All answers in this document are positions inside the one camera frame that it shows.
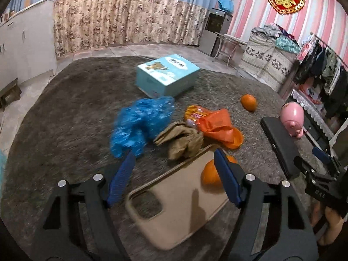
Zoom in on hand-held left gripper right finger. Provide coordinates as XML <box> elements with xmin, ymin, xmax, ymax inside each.
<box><xmin>213</xmin><ymin>148</ymin><xmax>318</xmax><ymax>261</ymax></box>

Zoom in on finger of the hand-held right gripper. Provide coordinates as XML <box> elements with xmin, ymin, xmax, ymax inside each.
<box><xmin>294</xmin><ymin>155</ymin><xmax>316</xmax><ymax>179</ymax></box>
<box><xmin>312</xmin><ymin>147</ymin><xmax>340</xmax><ymax>175</ymax></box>

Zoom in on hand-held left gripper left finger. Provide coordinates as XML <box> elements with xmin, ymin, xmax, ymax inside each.
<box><xmin>35</xmin><ymin>149</ymin><xmax>136</xmax><ymax>261</ymax></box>

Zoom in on blue plastic bag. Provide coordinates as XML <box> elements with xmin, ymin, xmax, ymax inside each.
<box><xmin>109</xmin><ymin>96</ymin><xmax>176</xmax><ymax>159</ymax></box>

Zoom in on brown cloth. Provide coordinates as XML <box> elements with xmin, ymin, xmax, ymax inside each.
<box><xmin>154</xmin><ymin>122</ymin><xmax>204</xmax><ymax>160</ymax></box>

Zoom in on light blue plastic basket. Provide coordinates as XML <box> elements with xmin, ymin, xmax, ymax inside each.
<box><xmin>0</xmin><ymin>149</ymin><xmax>6</xmax><ymax>188</ymax></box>

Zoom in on person's right hand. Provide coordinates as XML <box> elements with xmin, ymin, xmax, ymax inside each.
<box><xmin>311</xmin><ymin>203</ymin><xmax>345</xmax><ymax>246</ymax></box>

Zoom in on large orange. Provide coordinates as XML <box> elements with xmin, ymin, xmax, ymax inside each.
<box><xmin>201</xmin><ymin>155</ymin><xmax>238</xmax><ymax>189</ymax></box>

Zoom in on black flat case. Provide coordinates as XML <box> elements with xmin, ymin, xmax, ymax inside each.
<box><xmin>260</xmin><ymin>116</ymin><xmax>308</xmax><ymax>180</ymax></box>

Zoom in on cabinet with lace cloth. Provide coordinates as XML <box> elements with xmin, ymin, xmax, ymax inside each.
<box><xmin>289</xmin><ymin>88</ymin><xmax>338</xmax><ymax>142</ymax></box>

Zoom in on pink piggy bank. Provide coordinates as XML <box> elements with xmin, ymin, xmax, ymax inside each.
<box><xmin>281</xmin><ymin>101</ymin><xmax>304</xmax><ymax>139</ymax></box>

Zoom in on orange plastic bag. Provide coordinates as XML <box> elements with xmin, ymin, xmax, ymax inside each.
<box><xmin>184</xmin><ymin>105</ymin><xmax>244</xmax><ymax>149</ymax></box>

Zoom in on beige tray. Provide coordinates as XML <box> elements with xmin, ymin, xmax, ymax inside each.
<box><xmin>125</xmin><ymin>144</ymin><xmax>231</xmax><ymax>251</ymax></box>

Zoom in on grey shaggy rug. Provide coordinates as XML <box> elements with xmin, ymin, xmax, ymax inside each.
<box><xmin>0</xmin><ymin>56</ymin><xmax>327</xmax><ymax>261</ymax></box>

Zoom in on small orange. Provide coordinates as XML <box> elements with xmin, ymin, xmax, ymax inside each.
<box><xmin>241</xmin><ymin>94</ymin><xmax>257</xmax><ymax>112</ymax></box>

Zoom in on row of hanging clothes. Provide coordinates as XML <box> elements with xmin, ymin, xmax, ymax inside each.
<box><xmin>294</xmin><ymin>37</ymin><xmax>348</xmax><ymax>117</ymax></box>

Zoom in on pink hanging bag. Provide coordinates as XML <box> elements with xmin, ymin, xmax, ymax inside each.
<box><xmin>296</xmin><ymin>42</ymin><xmax>312</xmax><ymax>60</ymax></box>

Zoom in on patterned grey cloth cover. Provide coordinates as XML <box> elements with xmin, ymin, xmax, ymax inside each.
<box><xmin>239</xmin><ymin>27</ymin><xmax>298</xmax><ymax>91</ymax></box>

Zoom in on teal cardboard box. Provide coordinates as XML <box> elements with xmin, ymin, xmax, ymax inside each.
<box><xmin>136</xmin><ymin>54</ymin><xmax>201</xmax><ymax>99</ymax></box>

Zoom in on pile of clothes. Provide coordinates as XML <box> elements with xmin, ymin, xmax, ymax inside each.
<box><xmin>253</xmin><ymin>23</ymin><xmax>302</xmax><ymax>55</ymax></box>

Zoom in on small folding table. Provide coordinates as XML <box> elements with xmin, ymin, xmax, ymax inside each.
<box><xmin>213</xmin><ymin>32</ymin><xmax>248</xmax><ymax>67</ymax></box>

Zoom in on small wooden stool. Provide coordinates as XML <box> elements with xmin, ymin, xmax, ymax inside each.
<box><xmin>0</xmin><ymin>78</ymin><xmax>22</xmax><ymax>109</ymax></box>

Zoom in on grey water dispenser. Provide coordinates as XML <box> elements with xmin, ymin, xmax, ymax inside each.
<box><xmin>198</xmin><ymin>8</ymin><xmax>233</xmax><ymax>56</ymax></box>

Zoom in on blue floral curtain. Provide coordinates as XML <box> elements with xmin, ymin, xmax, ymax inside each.
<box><xmin>128</xmin><ymin>0</ymin><xmax>218</xmax><ymax>45</ymax></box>
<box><xmin>53</xmin><ymin>0</ymin><xmax>134</xmax><ymax>55</ymax></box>

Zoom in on white cabinet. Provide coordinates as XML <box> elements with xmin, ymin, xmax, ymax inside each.
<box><xmin>0</xmin><ymin>0</ymin><xmax>57</xmax><ymax>87</ymax></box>

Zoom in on blue cloth cover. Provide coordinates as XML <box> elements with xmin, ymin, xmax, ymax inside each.
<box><xmin>217</xmin><ymin>0</ymin><xmax>234</xmax><ymax>13</ymax></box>

